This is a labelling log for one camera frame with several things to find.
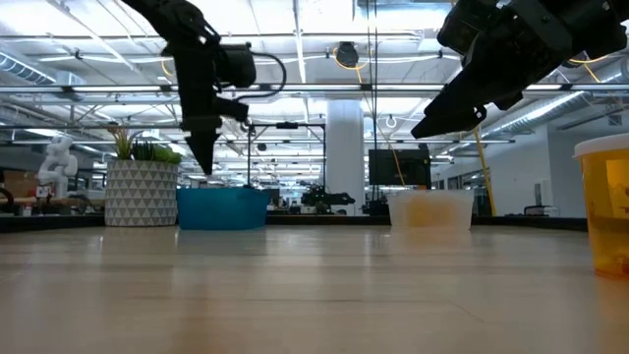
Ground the white round column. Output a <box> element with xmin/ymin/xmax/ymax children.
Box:
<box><xmin>325</xmin><ymin>99</ymin><xmax>367</xmax><ymax>216</ymax></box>

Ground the black flat monitor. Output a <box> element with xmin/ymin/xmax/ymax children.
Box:
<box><xmin>368</xmin><ymin>143</ymin><xmax>433</xmax><ymax>191</ymax></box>

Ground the black ceiling cable reel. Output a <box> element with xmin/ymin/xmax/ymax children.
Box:
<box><xmin>332</xmin><ymin>40</ymin><xmax>363</xmax><ymax>70</ymax></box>

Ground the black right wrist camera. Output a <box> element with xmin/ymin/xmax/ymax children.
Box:
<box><xmin>435</xmin><ymin>0</ymin><xmax>497</xmax><ymax>56</ymax></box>

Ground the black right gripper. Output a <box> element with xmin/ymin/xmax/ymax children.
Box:
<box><xmin>411</xmin><ymin>0</ymin><xmax>587</xmax><ymax>141</ymax></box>

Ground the black hanging cable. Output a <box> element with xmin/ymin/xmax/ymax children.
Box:
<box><xmin>365</xmin><ymin>0</ymin><xmax>379</xmax><ymax>148</ymax></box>

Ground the yellow hanging cable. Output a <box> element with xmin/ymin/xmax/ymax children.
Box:
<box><xmin>473</xmin><ymin>126</ymin><xmax>497</xmax><ymax>217</ymax></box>

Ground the succulent in white patterned pot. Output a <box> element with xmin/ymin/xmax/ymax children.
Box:
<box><xmin>104</xmin><ymin>125</ymin><xmax>184</xmax><ymax>228</ymax></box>

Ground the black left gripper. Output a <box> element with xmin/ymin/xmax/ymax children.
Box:
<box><xmin>171</xmin><ymin>38</ymin><xmax>251</xmax><ymax>177</ymax></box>

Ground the black camera rig frame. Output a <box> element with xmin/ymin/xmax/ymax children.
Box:
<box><xmin>247</xmin><ymin>121</ymin><xmax>328</xmax><ymax>191</ymax></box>

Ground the brown cardboard box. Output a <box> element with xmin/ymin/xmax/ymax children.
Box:
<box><xmin>0</xmin><ymin>169</ymin><xmax>40</xmax><ymax>199</ymax></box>

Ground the blue plastic bin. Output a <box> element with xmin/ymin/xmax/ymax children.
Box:
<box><xmin>175</xmin><ymin>186</ymin><xmax>271</xmax><ymax>232</ymax></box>

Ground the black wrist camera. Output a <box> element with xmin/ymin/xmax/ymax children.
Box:
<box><xmin>215</xmin><ymin>42</ymin><xmax>257</xmax><ymax>89</ymax></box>
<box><xmin>435</xmin><ymin>0</ymin><xmax>497</xmax><ymax>56</ymax></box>

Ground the clear plastic bin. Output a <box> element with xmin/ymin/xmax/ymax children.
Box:
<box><xmin>386</xmin><ymin>189</ymin><xmax>476</xmax><ymax>232</ymax></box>

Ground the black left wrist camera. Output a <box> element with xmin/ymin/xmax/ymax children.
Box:
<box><xmin>215</xmin><ymin>42</ymin><xmax>257</xmax><ymax>89</ymax></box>

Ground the white grey desk device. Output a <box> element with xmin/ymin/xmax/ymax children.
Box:
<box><xmin>523</xmin><ymin>182</ymin><xmax>560</xmax><ymax>217</ymax></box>

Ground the large orange pill bottle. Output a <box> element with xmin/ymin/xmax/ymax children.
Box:
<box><xmin>573</xmin><ymin>132</ymin><xmax>629</xmax><ymax>281</ymax></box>
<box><xmin>405</xmin><ymin>195</ymin><xmax>461</xmax><ymax>228</ymax></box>

